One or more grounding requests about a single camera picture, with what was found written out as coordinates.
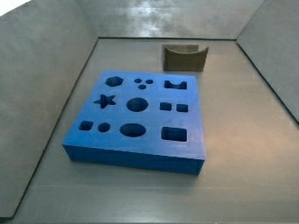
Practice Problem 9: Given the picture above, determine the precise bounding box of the blue shape sorter board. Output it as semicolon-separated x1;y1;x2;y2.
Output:
61;71;206;174

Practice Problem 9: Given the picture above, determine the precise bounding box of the olive concave block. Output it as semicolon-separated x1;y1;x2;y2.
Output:
163;45;210;72

